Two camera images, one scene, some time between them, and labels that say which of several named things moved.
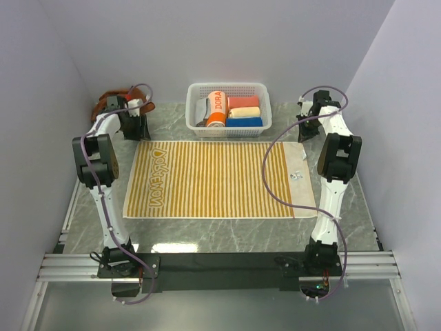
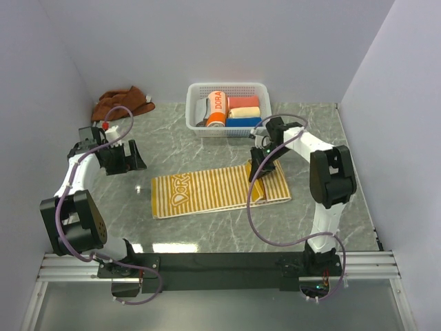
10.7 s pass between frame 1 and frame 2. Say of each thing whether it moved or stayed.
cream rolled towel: stayed
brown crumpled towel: stayed
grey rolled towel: stayed
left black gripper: moved
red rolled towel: stayed
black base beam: stayed
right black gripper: moved
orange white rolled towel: stayed
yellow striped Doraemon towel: moved
